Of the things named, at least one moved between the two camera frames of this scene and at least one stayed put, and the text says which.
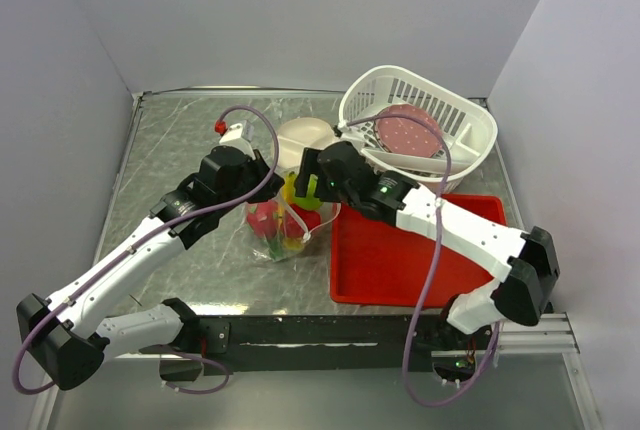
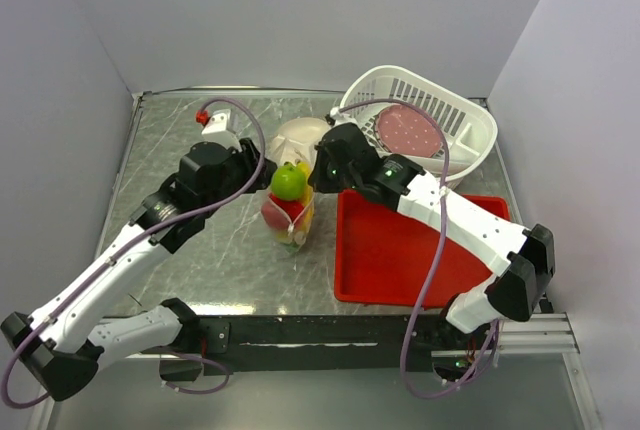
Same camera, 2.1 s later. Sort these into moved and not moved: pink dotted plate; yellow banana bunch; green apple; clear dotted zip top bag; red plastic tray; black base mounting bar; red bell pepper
Moved: green apple; yellow banana bunch; red bell pepper; clear dotted zip top bag
Not moved: red plastic tray; pink dotted plate; black base mounting bar
